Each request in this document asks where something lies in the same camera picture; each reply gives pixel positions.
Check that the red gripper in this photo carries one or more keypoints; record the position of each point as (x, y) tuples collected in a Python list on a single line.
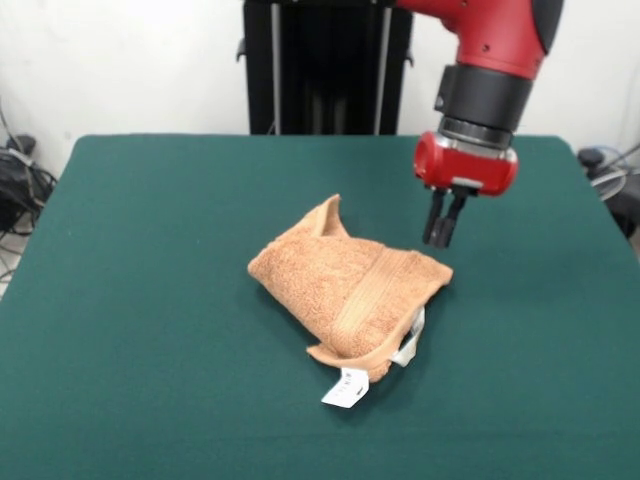
[(470, 170)]

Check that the orange terry towel with tags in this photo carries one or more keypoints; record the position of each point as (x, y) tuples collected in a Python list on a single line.
[(320, 285)]

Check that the dark green table cloth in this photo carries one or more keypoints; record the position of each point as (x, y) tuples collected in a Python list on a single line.
[(150, 300)]

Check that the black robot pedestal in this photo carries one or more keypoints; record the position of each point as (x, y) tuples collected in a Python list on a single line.
[(325, 65)]

